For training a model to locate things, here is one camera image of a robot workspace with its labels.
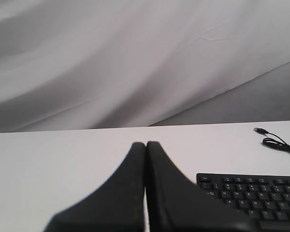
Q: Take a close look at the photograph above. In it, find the white draped backdrop cloth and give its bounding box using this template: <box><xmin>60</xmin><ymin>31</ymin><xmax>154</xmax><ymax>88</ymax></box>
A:
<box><xmin>0</xmin><ymin>0</ymin><xmax>290</xmax><ymax>132</ymax></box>

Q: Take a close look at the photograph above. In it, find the black USB cable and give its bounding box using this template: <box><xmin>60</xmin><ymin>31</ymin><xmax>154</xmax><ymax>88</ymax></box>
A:
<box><xmin>253</xmin><ymin>127</ymin><xmax>290</xmax><ymax>154</ymax></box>

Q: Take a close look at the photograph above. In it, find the black computer keyboard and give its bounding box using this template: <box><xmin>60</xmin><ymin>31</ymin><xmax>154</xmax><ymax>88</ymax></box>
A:
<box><xmin>196</xmin><ymin>173</ymin><xmax>290</xmax><ymax>232</ymax></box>

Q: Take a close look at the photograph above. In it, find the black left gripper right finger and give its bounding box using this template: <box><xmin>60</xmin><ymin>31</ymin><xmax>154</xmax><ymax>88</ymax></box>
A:
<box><xmin>146</xmin><ymin>141</ymin><xmax>258</xmax><ymax>232</ymax></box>

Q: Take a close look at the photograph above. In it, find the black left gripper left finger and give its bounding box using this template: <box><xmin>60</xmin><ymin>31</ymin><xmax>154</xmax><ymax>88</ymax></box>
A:
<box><xmin>45</xmin><ymin>142</ymin><xmax>145</xmax><ymax>232</ymax></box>

